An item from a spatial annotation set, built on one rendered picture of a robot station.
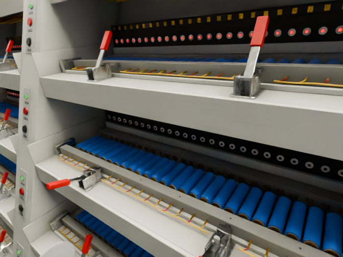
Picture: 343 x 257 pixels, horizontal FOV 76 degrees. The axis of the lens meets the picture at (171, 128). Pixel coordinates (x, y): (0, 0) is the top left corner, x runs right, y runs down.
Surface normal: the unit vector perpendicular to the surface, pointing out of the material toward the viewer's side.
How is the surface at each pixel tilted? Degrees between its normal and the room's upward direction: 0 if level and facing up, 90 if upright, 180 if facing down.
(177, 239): 21
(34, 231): 90
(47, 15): 90
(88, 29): 90
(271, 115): 111
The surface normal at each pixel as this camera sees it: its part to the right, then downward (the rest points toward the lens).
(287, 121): -0.58, 0.38
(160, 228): -0.07, -0.91
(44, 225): 0.81, 0.18
